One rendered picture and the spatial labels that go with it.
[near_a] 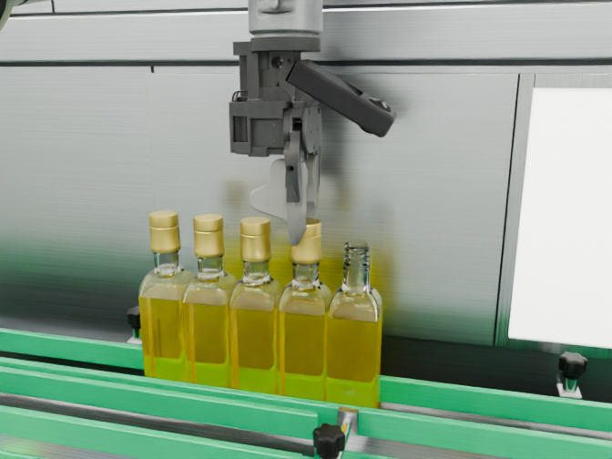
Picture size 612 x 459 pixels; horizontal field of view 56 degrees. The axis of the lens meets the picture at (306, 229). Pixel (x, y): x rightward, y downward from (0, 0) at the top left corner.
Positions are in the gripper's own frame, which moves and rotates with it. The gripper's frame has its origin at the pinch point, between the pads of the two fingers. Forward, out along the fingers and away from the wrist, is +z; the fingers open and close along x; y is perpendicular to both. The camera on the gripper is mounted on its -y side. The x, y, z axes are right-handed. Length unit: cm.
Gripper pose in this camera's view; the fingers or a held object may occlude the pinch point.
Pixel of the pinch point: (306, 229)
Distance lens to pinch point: 63.6
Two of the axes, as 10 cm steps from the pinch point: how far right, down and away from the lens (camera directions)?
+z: 0.0, 9.7, 2.6
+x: -2.5, 2.5, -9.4
